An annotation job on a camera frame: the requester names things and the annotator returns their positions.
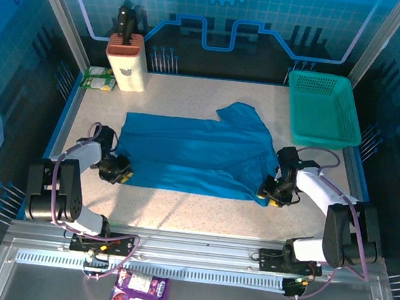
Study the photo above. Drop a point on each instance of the aluminium frame post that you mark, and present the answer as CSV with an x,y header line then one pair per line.
x,y
381,38
60,13

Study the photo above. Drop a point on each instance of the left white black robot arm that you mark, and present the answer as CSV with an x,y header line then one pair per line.
x,y
81,153

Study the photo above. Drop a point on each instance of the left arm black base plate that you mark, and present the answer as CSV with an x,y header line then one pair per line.
x,y
124,242

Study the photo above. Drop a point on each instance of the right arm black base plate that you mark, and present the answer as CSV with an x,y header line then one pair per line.
x,y
267,259

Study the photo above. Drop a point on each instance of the green snack packet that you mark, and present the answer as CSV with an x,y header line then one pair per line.
x,y
98,83
99,71

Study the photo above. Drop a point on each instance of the purple snack bag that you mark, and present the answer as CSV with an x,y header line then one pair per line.
x,y
135,293

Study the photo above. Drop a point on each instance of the aluminium table side rail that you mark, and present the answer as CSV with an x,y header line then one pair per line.
x,y
64,136
354,177

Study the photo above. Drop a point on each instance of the white knife block, terracotta top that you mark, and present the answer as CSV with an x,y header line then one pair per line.
x,y
127,74

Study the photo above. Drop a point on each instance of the green plastic mesh basket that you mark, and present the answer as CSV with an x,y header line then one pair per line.
x,y
319,109

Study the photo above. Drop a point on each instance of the aluminium mounting rail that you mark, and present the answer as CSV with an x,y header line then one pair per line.
x,y
193,246

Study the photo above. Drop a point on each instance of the blue t-shirt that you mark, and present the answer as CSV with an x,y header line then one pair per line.
x,y
193,145

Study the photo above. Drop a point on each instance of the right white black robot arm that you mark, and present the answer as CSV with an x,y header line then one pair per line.
x,y
324,195

